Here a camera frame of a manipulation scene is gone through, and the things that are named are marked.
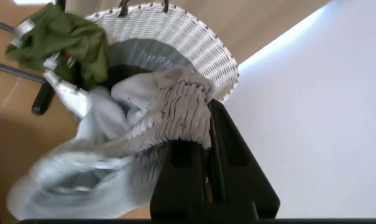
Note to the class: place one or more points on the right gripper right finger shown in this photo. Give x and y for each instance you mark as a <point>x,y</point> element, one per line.
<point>237,186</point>

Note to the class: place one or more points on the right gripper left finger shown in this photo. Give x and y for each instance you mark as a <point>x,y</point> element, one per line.
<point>178,186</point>

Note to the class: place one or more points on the pale grey shorts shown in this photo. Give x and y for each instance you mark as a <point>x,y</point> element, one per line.
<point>175,109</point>

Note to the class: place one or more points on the white laundry basket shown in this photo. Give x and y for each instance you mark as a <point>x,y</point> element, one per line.
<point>181,37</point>

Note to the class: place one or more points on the black clothes rack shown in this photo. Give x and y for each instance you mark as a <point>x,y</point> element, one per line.
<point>43,99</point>

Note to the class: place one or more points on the green garment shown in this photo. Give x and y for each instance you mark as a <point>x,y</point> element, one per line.
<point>69,37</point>

